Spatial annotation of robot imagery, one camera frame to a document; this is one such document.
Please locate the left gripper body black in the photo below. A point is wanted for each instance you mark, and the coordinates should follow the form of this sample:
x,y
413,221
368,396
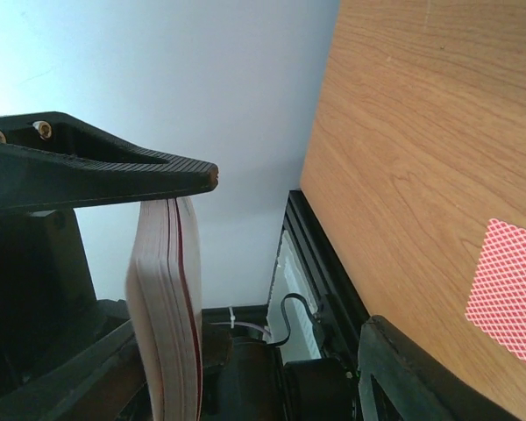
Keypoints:
x,y
49,311

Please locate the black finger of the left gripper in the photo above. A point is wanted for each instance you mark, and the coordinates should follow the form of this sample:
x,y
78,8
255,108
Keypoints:
x,y
97,384
52,160

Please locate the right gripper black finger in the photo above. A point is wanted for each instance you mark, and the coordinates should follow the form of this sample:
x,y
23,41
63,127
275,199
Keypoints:
x,y
400,381

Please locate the red playing card deck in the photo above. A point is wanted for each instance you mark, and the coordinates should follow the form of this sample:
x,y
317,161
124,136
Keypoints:
x,y
164,296

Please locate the red card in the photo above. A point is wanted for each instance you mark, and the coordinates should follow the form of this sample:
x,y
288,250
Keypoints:
x,y
497,299

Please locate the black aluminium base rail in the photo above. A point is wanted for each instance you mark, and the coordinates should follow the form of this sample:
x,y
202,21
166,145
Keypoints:
x,y
315,317

